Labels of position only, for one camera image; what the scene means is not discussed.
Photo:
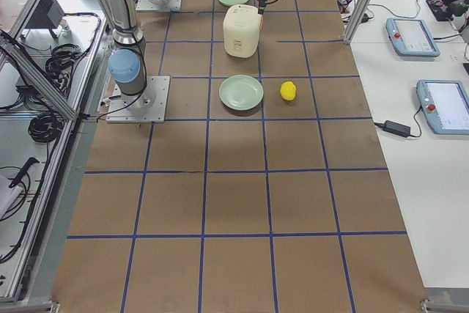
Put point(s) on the brown paper mat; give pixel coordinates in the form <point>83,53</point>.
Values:
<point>286,207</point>

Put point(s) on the blue teach pendant lower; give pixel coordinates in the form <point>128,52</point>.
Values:
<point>445,106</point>

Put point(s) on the yellow lemon toy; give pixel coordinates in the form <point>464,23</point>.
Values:
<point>288,91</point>

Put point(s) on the cream white rice cooker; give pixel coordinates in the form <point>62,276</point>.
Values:
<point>241,27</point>

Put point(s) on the green plate near cooker front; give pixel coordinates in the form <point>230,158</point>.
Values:
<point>241,92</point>

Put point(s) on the blue teach pendant upper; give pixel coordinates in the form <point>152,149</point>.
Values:
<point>411,37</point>

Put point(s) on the blue teach pendant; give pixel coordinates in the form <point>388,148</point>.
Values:
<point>445,106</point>
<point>411,37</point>

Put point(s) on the black power adapter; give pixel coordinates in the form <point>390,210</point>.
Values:
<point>396,128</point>

